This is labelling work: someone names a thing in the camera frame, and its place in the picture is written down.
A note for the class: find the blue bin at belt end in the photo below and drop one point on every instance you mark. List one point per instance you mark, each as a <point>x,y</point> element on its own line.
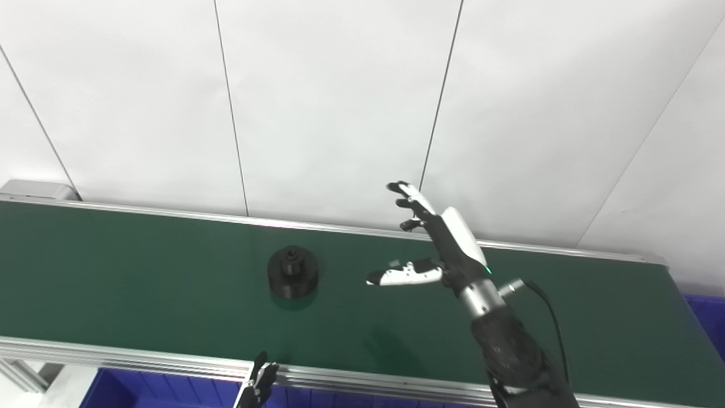
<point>708,323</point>

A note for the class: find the black cylindrical part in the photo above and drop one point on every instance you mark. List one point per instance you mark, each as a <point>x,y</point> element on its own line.
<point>293,275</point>

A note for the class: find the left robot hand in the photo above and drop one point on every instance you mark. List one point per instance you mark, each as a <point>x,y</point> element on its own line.
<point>256,391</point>

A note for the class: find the green conveyor belt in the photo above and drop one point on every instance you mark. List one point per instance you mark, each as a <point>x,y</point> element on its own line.
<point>170,294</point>

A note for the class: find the grey conveyor motor housing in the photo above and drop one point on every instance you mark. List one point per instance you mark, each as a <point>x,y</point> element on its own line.
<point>34,190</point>

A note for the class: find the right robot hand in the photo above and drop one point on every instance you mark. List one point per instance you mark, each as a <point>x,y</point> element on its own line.
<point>459,249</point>

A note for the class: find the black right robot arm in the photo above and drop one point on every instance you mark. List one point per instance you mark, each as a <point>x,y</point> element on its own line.
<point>510,345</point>

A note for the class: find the blue bin holding white rings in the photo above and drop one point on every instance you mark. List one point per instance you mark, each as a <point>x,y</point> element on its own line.
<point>158,394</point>

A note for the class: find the aluminium conveyor support leg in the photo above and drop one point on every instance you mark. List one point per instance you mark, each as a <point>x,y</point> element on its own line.
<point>22,374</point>

